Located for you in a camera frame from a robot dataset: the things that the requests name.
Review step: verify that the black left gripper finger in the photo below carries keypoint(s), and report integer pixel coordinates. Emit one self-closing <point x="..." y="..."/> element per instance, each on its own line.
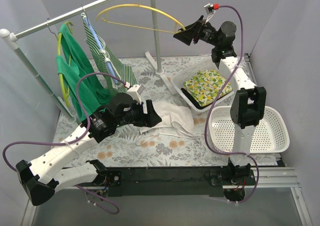
<point x="149" y="105"/>
<point x="152" y="119"/>

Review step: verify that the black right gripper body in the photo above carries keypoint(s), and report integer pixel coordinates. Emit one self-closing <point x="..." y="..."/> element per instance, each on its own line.
<point x="198" y="30"/>

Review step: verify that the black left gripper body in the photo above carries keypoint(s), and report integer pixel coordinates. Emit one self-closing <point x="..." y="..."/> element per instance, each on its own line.
<point x="145" y="113"/>

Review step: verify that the yellow plastic hanger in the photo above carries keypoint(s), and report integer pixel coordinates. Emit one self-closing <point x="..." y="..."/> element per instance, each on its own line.
<point x="103" y="16"/>

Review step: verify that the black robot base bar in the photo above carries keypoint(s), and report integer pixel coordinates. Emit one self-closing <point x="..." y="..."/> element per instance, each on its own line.
<point x="173" y="181"/>

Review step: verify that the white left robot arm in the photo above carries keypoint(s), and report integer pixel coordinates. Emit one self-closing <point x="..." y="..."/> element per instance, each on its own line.
<point x="42" y="177"/>

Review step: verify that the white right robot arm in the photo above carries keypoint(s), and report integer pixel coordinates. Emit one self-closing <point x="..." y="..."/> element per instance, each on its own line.
<point x="248" y="105"/>

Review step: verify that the green white striped tank top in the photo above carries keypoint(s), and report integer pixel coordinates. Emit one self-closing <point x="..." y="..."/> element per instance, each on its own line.
<point x="125" y="71"/>

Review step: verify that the light blue plastic hanger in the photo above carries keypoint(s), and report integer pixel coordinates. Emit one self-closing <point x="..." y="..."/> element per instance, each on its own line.
<point x="110" y="68"/>

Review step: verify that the lime green plastic hanger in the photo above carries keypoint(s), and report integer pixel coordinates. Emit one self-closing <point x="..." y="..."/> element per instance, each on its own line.
<point x="65" y="89"/>

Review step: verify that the white rectangular plastic basket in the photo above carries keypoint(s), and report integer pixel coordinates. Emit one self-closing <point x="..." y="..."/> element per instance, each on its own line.
<point x="205" y="64"/>

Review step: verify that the lemon print folded cloth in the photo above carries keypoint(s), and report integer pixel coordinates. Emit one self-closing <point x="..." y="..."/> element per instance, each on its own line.
<point x="203" y="87"/>

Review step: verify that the floral fern patterned tablecloth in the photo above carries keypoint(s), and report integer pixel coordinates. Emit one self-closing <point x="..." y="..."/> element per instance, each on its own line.
<point x="120" y="149"/>

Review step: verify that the white oval perforated basket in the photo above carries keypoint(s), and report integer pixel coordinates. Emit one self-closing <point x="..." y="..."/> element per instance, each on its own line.
<point x="270" y="135"/>

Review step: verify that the white metal clothes rack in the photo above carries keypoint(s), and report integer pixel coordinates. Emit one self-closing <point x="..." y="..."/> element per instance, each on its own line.
<point x="11" y="40"/>

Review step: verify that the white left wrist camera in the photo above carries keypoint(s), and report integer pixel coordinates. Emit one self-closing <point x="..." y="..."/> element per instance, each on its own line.
<point x="135" y="92"/>

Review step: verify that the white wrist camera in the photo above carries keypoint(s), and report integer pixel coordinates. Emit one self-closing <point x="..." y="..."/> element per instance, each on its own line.
<point x="210" y="9"/>
<point x="135" y="92"/>

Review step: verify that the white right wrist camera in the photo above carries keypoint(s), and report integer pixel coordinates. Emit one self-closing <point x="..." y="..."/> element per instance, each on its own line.
<point x="210" y="9"/>

